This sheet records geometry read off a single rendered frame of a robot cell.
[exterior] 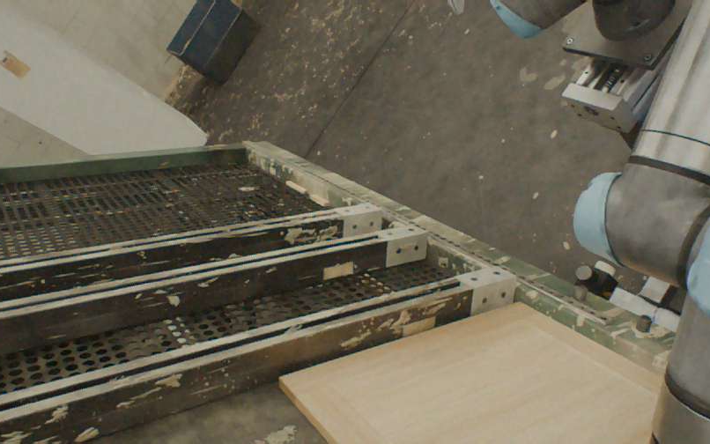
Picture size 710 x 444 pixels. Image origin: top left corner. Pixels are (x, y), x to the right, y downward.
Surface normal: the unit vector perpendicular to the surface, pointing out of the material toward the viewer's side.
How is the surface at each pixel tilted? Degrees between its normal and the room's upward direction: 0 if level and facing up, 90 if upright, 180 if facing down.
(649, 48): 0
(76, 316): 90
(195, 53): 90
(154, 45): 90
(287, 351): 90
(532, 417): 55
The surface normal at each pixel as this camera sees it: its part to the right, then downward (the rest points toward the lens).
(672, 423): -0.98, 0.01
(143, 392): 0.56, 0.32
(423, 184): -0.64, -0.41
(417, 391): 0.06, -0.93
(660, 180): -0.59, -0.09
